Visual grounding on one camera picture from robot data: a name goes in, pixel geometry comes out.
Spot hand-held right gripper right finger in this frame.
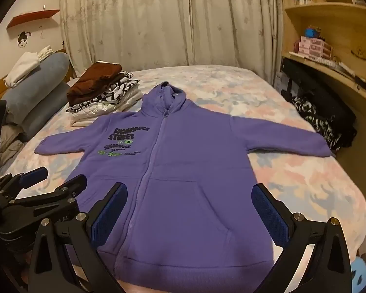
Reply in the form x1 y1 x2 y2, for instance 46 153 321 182
251 184 353 293

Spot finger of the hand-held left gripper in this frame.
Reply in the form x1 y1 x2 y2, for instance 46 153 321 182
0 167 49 196
6 174 88 212

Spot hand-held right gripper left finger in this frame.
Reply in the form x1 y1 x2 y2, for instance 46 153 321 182
27 182 129 293

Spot purple zip hoodie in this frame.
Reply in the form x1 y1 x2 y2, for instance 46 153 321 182
34 81 337 283

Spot stack of folded clothes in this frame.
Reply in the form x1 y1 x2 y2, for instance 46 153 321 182
65 71 140 112

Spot grey crumpled cloth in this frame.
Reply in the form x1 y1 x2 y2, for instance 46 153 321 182
0 124 26 168

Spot pastel patterned bed blanket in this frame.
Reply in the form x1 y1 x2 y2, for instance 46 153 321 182
0 65 366 293

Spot blue-grey pillow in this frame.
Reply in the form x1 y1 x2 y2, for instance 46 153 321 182
17 82 69 142
1 52 71 116

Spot white shiny folded garment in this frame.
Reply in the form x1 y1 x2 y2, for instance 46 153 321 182
71 90 144 127

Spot zebra patterned cloth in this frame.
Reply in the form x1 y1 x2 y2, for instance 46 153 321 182
293 96 339 153

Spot light blue plastic stool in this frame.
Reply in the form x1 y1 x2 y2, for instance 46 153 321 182
351 256 366 293

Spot white folded cloth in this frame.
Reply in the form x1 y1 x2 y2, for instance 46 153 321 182
4 52 41 87

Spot brown folded garment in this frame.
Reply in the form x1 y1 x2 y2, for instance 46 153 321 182
66 62 123 106

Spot striped white cloth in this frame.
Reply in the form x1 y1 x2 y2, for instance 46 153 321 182
38 45 55 63

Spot pink storage boxes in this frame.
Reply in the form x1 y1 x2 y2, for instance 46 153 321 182
299 36 333 60

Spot brown paper envelope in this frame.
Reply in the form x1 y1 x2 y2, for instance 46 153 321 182
349 47 366 60

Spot blue toy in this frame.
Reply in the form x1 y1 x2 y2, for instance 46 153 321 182
305 28 324 40

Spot beige floral curtain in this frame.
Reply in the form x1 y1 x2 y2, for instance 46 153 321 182
59 0 284 81

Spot wooden desk shelf unit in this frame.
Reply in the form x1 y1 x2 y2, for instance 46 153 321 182
281 0 366 190

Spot cartoon face wall sticker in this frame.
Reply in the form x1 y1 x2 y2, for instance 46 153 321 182
17 31 31 49

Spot red wall shelf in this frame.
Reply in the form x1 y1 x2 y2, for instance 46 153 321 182
6 9 61 30

